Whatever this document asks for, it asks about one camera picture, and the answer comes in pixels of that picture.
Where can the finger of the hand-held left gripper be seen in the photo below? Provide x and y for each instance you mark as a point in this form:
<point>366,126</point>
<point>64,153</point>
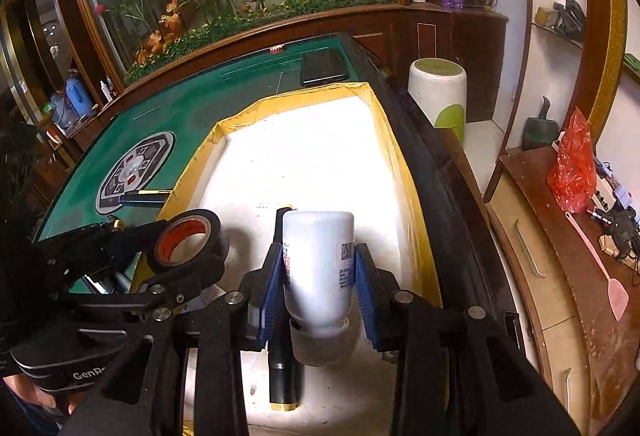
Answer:
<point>190,278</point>
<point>100,246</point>

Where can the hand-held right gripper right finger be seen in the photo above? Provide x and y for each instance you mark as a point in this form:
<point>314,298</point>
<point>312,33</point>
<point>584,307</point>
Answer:
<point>367,303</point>

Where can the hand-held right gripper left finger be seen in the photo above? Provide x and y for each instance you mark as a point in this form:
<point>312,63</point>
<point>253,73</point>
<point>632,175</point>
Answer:
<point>267,301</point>

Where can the black tape roll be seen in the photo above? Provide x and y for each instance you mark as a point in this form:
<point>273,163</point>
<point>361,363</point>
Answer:
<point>216,236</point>

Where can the white plastic bottle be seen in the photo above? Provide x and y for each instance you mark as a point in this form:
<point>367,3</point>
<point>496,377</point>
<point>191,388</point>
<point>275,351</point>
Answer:
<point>315,266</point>

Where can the black marker with gold ends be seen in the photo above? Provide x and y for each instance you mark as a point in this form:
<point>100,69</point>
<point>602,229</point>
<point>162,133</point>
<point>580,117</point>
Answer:
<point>145,197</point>
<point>283,378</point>

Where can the white tray with yellow tape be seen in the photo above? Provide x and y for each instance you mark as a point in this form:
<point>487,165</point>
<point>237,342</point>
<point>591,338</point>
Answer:
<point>310,156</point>

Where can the person's left hand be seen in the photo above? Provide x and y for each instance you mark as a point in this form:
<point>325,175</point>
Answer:
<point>35,398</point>

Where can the round table control panel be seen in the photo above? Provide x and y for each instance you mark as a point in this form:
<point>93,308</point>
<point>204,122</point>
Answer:
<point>135,166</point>

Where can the blue plastic jug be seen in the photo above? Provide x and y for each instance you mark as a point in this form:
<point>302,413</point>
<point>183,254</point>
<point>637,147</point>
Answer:
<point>79,96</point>

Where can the small white bottle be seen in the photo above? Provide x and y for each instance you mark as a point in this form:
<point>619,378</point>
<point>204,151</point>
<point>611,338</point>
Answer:
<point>105,90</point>

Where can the wooden side cabinet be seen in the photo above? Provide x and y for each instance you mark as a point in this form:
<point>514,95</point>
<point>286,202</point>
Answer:
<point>565,276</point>

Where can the white and green stool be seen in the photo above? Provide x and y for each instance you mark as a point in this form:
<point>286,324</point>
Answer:
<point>435,86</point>

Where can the black phone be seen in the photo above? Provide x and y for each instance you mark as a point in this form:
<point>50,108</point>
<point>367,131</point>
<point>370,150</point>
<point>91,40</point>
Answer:
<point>325,66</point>

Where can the dark green plastic object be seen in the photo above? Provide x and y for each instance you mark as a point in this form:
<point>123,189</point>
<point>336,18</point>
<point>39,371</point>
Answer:
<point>540,129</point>

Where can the red plastic bag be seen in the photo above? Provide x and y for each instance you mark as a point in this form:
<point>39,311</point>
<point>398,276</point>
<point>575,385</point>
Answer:
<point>575,166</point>

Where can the pink fly swatter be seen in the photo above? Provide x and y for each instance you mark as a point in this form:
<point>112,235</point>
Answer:
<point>617,296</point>

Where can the wooden corner cabinet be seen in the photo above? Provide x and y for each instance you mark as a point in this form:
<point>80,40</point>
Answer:
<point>475,66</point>

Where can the yellowish small box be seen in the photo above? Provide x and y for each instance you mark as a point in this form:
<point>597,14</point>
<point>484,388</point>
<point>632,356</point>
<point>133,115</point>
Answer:
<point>546,16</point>

